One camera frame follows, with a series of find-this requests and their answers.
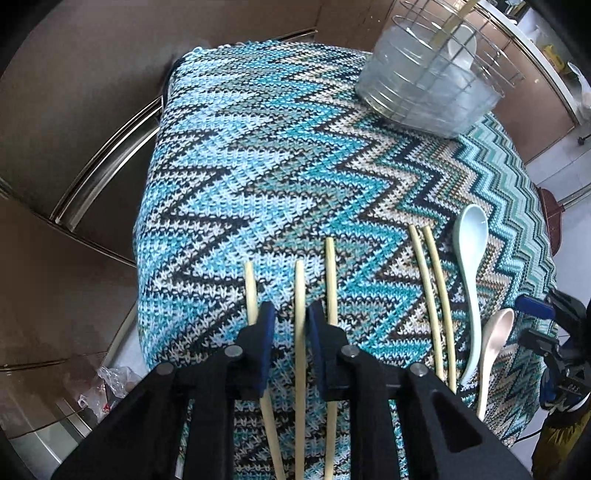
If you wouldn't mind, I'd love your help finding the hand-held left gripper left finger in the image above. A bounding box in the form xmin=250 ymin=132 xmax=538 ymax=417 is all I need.
xmin=51 ymin=301 xmax=278 ymax=480

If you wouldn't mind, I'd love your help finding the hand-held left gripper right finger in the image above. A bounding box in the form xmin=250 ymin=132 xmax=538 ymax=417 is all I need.
xmin=307 ymin=301 xmax=534 ymax=480

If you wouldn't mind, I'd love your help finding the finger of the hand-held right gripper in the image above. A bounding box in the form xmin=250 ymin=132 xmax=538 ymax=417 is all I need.
xmin=522 ymin=329 xmax=561 ymax=358
xmin=515 ymin=290 xmax=583 ymax=326

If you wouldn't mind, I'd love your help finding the pale bamboo chopstick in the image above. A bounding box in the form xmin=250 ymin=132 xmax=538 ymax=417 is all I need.
xmin=244 ymin=261 xmax=287 ymax=480
xmin=422 ymin=225 xmax=459 ymax=395
xmin=293 ymin=260 xmax=308 ymax=480
xmin=429 ymin=0 xmax=483 ymax=49
xmin=408 ymin=224 xmax=446 ymax=381
xmin=324 ymin=237 xmax=338 ymax=480

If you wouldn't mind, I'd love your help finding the light blue ceramic spoon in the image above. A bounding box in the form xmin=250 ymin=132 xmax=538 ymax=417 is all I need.
xmin=451 ymin=204 xmax=490 ymax=387

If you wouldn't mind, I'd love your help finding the wire utensil basket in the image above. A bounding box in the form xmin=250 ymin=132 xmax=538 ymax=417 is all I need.
xmin=355 ymin=0 xmax=525 ymax=139

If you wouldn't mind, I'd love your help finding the person's right hand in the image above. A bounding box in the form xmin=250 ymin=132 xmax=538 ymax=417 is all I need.
xmin=540 ymin=369 xmax=587 ymax=411

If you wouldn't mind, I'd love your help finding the yellow clothing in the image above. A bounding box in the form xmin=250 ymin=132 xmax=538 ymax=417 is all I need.
xmin=531 ymin=408 xmax=583 ymax=480

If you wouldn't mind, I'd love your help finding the dark red stool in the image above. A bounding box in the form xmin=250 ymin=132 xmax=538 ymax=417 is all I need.
xmin=538 ymin=187 xmax=566 ymax=259

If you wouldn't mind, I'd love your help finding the crumpled clear plastic bag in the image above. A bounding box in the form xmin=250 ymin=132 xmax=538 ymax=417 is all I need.
xmin=69 ymin=364 xmax=144 ymax=425

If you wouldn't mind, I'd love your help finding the zigzag knitted tablecloth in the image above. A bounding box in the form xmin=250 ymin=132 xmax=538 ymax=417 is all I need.
xmin=134 ymin=39 xmax=559 ymax=480

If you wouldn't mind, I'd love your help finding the white kitchen countertop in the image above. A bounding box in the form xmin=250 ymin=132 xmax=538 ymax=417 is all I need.
xmin=489 ymin=0 xmax=591 ymax=125

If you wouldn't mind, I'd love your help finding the white ceramic spoon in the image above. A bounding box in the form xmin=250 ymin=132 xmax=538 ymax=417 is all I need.
xmin=443 ymin=25 xmax=478 ymax=75

